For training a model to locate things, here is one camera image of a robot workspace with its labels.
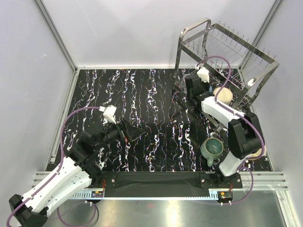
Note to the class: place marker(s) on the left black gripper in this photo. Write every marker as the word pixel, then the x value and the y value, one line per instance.
pixel 127 131

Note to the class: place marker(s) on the teal ceramic mug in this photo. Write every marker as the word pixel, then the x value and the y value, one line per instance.
pixel 211 150

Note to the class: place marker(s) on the white floral mug green inside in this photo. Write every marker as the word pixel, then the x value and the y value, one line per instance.
pixel 225 96

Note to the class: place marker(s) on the yellow cup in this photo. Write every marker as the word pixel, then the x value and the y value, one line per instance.
pixel 258 153

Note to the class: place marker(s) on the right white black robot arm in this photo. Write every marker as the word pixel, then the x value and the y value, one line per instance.
pixel 245 137

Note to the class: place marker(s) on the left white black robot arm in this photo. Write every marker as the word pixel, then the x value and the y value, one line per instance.
pixel 76 171

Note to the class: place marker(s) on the steel two-tier dish rack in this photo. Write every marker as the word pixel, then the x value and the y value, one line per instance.
pixel 229 56

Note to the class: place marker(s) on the black marble pattern mat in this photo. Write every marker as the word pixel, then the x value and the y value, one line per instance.
pixel 144 98

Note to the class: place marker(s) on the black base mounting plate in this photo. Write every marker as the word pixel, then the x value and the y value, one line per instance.
pixel 165 184

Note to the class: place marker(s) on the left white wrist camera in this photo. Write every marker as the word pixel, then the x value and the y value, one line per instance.
pixel 109 114

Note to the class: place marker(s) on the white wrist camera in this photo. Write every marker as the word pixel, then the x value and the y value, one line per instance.
pixel 203 74
pixel 109 114

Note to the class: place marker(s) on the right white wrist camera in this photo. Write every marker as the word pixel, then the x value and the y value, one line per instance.
pixel 203 74

